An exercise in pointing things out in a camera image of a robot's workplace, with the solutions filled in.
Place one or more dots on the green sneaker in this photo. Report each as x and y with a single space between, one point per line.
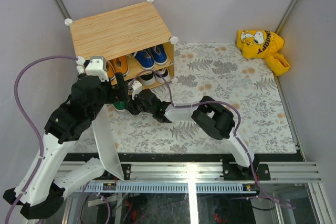
119 106

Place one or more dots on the blue sneaker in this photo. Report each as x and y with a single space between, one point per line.
159 55
144 58

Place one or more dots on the yellow Snoopy bag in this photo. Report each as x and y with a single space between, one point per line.
263 44

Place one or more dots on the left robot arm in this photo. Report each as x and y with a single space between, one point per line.
41 194

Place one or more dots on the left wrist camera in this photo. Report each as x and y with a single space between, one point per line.
97 67

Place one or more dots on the translucent white cabinet door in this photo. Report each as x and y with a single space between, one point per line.
105 143

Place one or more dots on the orange sneaker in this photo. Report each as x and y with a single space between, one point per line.
110 71
120 65

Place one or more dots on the aluminium rail frame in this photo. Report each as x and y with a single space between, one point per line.
201 188

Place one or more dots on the wooden shoe cabinet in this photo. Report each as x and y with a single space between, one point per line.
122 32

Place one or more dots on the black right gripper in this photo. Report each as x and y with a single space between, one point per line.
131 106

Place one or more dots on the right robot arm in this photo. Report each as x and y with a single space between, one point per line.
216 121

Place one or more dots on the black white sneaker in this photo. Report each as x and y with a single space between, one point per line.
147 79
162 75

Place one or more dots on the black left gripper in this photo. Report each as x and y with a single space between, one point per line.
108 85

